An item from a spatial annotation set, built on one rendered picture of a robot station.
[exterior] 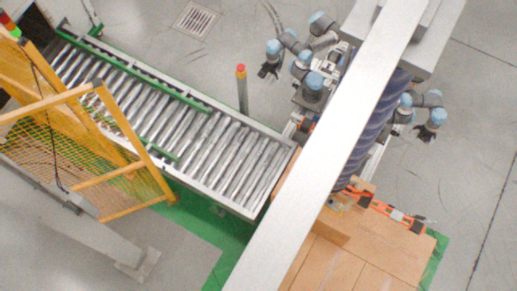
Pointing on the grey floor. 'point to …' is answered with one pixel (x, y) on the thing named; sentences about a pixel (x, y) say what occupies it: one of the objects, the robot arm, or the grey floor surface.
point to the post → (242, 93)
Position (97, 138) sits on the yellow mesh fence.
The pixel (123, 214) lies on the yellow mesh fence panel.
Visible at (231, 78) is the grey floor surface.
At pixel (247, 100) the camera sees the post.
